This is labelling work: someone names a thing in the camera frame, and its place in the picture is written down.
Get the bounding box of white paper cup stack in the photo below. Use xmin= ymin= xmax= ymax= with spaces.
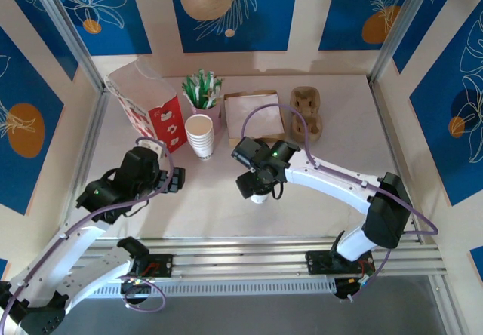
xmin=184 ymin=115 xmax=215 ymax=162

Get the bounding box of red white paper bag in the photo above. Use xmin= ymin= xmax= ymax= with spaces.
xmin=105 ymin=56 xmax=189 ymax=154

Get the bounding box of brown pulp cup carrier stack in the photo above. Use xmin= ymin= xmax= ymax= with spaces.
xmin=289 ymin=85 xmax=325 ymax=144

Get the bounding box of brown cardboard napkin box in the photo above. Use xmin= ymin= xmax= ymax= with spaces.
xmin=223 ymin=90 xmax=287 ymax=148

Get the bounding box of white paper napkins stack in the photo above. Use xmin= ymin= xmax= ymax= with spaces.
xmin=225 ymin=93 xmax=284 ymax=140

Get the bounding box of green white wrapped straws bundle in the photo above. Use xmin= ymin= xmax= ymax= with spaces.
xmin=182 ymin=69 xmax=224 ymax=109

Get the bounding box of small controller circuit board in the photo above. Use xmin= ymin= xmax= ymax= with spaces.
xmin=335 ymin=276 xmax=374 ymax=299
xmin=121 ymin=276 xmax=154 ymax=294

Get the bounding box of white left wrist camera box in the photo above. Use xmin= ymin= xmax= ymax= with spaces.
xmin=140 ymin=138 xmax=168 ymax=159

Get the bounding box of aluminium table edge rail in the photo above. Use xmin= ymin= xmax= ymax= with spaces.
xmin=369 ymin=80 xmax=426 ymax=244
xmin=63 ymin=85 xmax=111 ymax=238

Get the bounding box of aluminium rail base frame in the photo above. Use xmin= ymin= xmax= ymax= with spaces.
xmin=32 ymin=236 xmax=448 ymax=287

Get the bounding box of white slotted cable duct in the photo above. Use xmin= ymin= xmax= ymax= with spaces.
xmin=90 ymin=278 xmax=337 ymax=299

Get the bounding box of aluminium frame post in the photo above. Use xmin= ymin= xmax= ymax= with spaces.
xmin=28 ymin=0 xmax=106 ymax=94
xmin=369 ymin=0 xmax=441 ymax=85

